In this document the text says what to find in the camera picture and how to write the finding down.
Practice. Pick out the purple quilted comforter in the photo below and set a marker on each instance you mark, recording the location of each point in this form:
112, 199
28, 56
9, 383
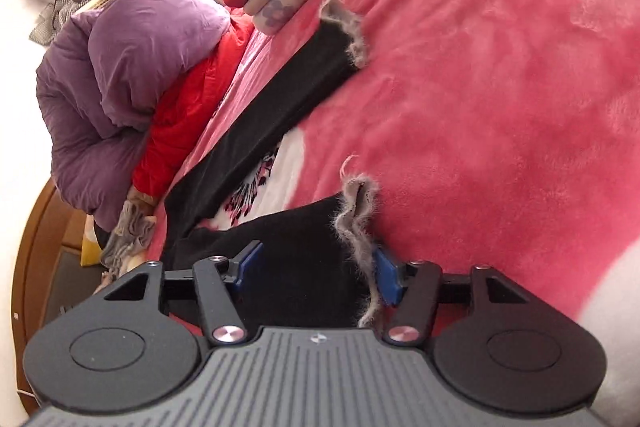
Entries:
120, 82

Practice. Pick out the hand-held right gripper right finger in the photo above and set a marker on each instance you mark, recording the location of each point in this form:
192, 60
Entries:
386, 278

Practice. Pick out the black fleece-lined pants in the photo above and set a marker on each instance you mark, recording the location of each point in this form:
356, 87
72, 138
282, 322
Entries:
280, 122

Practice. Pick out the yellow cloth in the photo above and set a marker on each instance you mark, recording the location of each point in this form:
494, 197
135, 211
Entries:
90, 252

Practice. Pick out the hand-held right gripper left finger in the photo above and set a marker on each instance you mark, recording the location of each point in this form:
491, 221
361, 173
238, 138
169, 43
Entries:
250, 260

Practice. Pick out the grey checkered cloth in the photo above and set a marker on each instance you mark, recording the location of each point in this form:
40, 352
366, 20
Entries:
50, 23

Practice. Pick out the grey ruffled cloth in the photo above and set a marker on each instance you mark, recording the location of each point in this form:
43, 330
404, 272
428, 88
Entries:
131, 232

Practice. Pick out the pink floral plush blanket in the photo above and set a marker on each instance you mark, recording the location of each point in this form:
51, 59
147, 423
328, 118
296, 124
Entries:
475, 107

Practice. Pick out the red puffer jacket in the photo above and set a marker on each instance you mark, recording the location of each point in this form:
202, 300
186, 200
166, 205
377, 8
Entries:
195, 107

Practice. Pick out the wooden bed frame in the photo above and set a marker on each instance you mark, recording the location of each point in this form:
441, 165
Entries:
42, 237

